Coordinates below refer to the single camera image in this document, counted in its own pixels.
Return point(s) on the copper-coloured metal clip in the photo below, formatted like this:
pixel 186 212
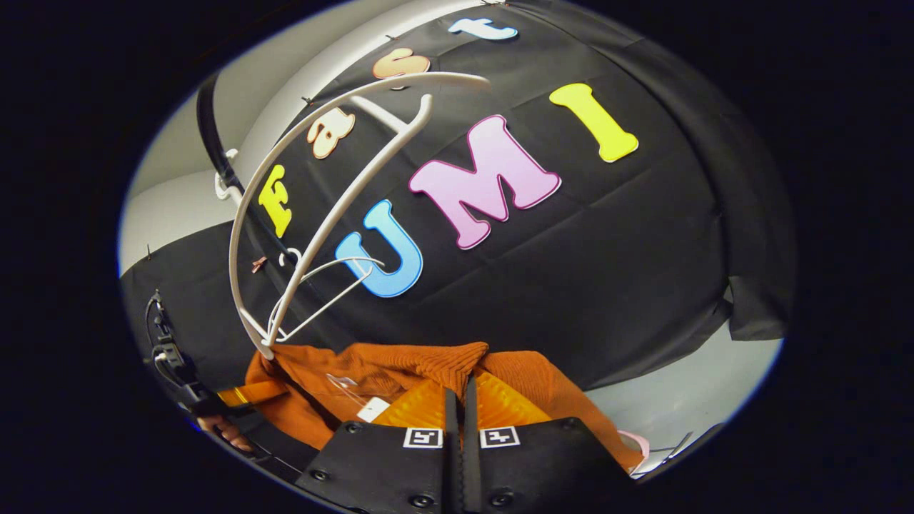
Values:
pixel 259 264

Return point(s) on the white plastic hanger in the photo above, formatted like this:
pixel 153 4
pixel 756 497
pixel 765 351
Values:
pixel 239 214
pixel 335 294

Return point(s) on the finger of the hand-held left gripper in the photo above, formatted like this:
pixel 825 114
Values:
pixel 378 464
pixel 543 464

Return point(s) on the black backdrop cloth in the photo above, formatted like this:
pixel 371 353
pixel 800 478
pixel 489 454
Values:
pixel 607 271

